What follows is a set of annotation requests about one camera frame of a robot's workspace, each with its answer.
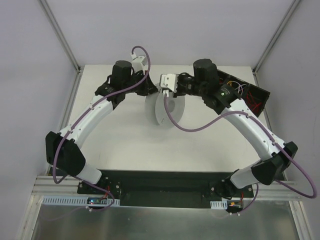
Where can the left white cable duct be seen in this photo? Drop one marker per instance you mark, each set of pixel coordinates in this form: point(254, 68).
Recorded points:
point(79, 201)

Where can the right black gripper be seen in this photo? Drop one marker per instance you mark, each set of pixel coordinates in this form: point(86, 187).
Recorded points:
point(178, 88)

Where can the white cable duct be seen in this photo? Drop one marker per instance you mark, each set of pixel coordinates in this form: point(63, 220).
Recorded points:
point(219, 205)
point(79, 201)

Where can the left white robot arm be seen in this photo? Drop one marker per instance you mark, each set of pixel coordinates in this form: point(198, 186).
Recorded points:
point(63, 148)

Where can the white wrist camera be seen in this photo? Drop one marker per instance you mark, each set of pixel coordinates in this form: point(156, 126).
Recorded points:
point(168, 84)
point(139, 63)

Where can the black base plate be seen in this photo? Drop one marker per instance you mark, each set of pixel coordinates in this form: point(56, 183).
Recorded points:
point(169, 189)

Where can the aluminium frame rail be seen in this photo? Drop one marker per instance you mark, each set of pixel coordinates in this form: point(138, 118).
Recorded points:
point(45, 186)

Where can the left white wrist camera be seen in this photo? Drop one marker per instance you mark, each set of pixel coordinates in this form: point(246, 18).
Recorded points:
point(139, 63)

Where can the black three-compartment bin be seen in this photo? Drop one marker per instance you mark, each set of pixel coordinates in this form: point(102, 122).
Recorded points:
point(254, 96)

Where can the right white cable duct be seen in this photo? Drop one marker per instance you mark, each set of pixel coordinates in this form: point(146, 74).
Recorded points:
point(219, 205)

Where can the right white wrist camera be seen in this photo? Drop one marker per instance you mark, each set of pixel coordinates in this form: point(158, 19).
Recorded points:
point(168, 84)

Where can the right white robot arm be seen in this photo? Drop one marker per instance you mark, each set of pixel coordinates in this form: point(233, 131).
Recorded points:
point(274, 154)

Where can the grey plastic spool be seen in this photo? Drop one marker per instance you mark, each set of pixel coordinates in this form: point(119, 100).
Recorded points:
point(155, 112)

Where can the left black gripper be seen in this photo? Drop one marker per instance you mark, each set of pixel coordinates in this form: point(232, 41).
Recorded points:
point(147, 88)

